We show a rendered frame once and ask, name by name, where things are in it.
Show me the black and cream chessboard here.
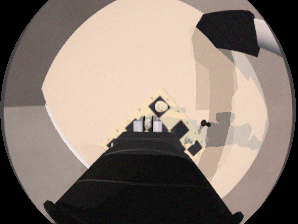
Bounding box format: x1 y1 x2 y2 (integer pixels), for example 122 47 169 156
100 87 208 161

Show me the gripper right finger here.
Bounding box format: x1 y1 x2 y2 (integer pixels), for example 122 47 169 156
152 116 162 132

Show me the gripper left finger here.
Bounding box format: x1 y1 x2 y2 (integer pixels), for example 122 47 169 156
133 116 145 132

